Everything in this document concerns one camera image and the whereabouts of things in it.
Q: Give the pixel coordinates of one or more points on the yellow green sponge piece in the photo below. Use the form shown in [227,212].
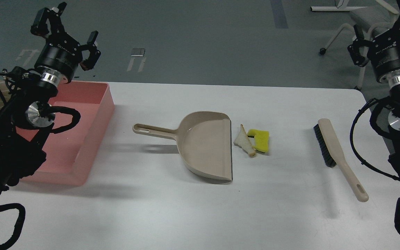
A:
[261,139]

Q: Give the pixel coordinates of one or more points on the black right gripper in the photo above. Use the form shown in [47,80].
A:
[383,53]

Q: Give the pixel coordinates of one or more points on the pink plastic bin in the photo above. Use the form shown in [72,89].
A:
[71,154]

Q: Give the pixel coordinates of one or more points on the beige plastic dustpan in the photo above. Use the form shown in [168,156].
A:
[203,140]

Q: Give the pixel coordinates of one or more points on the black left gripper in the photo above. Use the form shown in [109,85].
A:
[61,51]

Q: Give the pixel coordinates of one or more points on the beige hand brush black bristles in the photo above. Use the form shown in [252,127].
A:
[333,155]

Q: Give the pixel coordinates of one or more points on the white grey office chair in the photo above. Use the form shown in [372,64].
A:
[373,20]

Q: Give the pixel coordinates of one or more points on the metal floor outlet plate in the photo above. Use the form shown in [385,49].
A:
[138,52]

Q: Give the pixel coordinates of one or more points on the toast bread slice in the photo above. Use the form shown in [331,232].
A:
[242,141]

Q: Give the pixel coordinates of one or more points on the white desk base bar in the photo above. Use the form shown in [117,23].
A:
[334,8]

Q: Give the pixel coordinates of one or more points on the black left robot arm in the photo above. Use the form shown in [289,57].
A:
[26,118]

